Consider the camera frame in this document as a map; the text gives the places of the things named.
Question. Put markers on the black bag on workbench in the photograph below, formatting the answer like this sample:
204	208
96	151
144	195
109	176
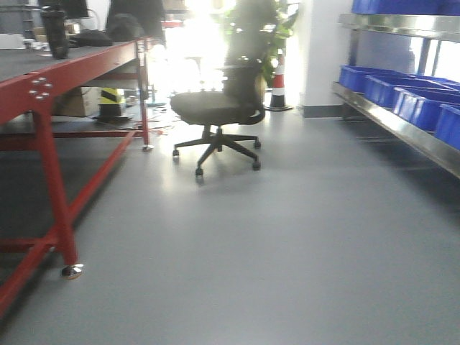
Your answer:
90	38

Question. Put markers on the yellow black striped box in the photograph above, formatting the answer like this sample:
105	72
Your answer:
112	102

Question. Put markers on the blue bin nearest on shelf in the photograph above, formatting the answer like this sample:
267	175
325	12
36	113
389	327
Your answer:
447	129

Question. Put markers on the green potted plant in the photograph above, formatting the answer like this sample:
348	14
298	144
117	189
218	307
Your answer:
259	30

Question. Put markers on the orange white traffic cone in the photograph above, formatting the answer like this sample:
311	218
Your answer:
277	98

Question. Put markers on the blue bin on shelf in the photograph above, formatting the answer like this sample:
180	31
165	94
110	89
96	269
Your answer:
447	129
380	89
354	77
422	106

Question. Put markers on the blue bin far on shelf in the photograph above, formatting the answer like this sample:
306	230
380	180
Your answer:
354	77

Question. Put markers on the stainless steel shelf rack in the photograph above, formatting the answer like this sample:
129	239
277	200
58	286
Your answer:
428	27

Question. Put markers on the black water bottle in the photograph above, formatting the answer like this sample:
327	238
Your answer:
53	19

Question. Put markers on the black office chair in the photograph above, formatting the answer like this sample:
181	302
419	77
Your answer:
237	103

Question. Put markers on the red metal workbench frame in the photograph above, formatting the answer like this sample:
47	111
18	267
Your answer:
34	91

